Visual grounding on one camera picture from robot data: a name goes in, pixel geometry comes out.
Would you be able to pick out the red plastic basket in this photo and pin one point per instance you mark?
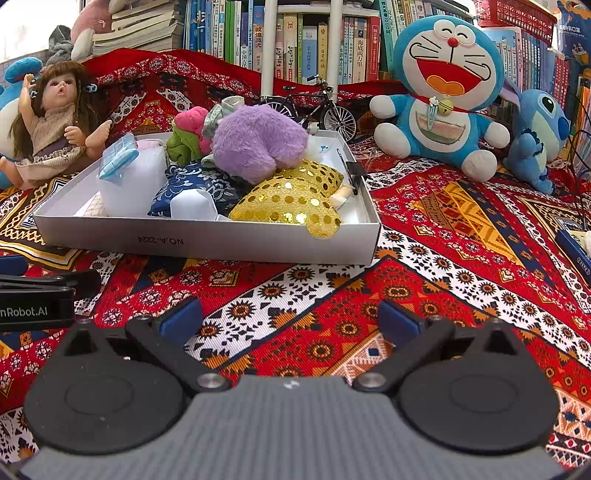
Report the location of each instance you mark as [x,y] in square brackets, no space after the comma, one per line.
[515,14]

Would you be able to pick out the lilac fuzzy sock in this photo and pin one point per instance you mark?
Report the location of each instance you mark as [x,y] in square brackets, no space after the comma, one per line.
[150,144]

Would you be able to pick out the blue alien plush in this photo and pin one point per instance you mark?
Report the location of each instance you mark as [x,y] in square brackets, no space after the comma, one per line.
[535,129]

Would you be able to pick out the long-haired baby doll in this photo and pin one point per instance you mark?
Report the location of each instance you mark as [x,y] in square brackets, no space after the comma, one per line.
[51,120]

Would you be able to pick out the blue floral fabric pouch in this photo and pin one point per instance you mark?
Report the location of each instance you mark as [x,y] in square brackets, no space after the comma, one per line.
[198,182]

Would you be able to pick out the purple fluffy plush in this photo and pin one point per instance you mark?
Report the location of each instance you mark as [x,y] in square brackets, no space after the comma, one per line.
[258,138]

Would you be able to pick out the white paper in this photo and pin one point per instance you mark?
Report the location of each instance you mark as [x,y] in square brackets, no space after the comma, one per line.
[191,205]

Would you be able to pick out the blue robot cat plush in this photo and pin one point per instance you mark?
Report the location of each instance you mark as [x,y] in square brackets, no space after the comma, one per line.
[443,55]

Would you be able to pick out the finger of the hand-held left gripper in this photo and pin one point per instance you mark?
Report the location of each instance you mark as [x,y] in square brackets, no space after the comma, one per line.
[11,265]
[55,281]

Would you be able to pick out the white cardboard box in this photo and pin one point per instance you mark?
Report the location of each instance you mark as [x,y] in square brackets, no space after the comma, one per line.
[207,242]

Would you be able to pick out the black miniature bicycle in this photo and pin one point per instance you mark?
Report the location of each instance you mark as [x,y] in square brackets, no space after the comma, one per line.
[332,115]

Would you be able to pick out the pink white plush toy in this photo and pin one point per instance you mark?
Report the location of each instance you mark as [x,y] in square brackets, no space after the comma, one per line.
[92,23]

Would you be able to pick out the white pipe frame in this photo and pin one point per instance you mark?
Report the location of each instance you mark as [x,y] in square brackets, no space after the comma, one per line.
[268,46]

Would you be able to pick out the blue white round plush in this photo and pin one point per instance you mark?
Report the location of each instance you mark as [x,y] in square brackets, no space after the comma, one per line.
[11,78]

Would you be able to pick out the row of upright books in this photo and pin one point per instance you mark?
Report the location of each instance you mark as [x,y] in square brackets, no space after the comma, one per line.
[318,46]

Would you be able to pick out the gold sequin pillow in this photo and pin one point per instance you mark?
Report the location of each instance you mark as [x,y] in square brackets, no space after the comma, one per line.
[286,203]

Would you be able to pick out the stack of flat books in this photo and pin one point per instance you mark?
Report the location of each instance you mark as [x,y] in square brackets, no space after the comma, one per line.
[138,25]

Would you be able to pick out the blue printed package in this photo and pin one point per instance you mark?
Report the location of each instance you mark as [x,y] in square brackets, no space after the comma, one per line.
[575,32]

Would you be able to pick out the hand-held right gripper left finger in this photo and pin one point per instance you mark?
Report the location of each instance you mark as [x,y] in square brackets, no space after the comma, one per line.
[181,321]

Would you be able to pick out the pink plush ball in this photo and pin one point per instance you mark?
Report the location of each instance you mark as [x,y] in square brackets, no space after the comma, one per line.
[191,122]

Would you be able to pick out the grey crumpled cloth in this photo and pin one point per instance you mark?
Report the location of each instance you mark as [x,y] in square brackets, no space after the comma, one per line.
[60,44]

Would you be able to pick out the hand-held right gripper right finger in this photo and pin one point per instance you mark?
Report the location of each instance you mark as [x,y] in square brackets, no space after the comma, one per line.
[399,321]

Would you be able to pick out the light blue packet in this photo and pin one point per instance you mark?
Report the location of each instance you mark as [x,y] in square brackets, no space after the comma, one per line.
[117,157]

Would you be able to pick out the red patterned blanket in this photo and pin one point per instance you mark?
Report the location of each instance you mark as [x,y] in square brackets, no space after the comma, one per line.
[438,286]

